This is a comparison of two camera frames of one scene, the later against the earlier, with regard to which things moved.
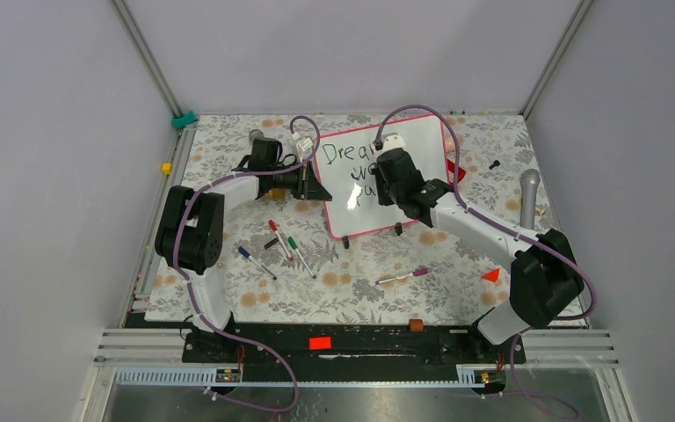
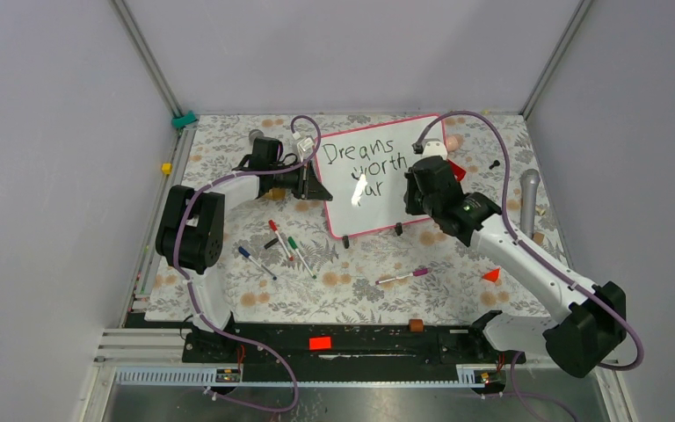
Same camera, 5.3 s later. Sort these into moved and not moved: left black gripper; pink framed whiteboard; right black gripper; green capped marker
Moved: right black gripper
Not moved: pink framed whiteboard; left black gripper; green capped marker
